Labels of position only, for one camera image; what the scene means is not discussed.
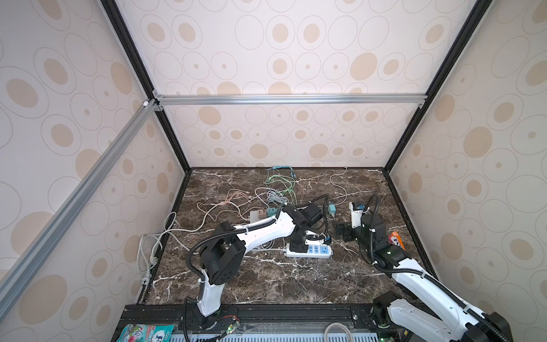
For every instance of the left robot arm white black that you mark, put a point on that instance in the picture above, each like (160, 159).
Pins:
(217, 259)

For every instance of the long white colourful power strip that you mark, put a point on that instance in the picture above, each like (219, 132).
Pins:
(268, 219)

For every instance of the diagonal aluminium rail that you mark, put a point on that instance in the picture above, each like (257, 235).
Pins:
(26, 268)

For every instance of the green snack packet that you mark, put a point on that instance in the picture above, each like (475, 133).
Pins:
(146, 333)

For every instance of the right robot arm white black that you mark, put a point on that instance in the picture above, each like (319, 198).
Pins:
(449, 318)

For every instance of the horizontal aluminium rail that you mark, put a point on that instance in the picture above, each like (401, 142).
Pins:
(317, 99)

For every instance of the teal charger plug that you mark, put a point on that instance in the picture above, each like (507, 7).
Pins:
(271, 211)
(331, 209)

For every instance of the short white blue power strip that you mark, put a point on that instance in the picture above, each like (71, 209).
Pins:
(313, 252)

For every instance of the teal charger plug front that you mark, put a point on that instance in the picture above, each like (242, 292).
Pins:
(271, 211)

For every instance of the colourful candy bag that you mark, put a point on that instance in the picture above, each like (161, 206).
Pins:
(395, 239)

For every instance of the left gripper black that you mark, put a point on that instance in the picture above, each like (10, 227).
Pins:
(301, 249)

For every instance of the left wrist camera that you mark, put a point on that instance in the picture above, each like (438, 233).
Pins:
(313, 238)

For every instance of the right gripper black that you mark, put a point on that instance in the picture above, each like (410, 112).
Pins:
(348, 230)

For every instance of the teal charger plug back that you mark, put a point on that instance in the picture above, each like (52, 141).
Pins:
(331, 209)

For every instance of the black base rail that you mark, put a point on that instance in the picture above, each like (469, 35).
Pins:
(263, 322)

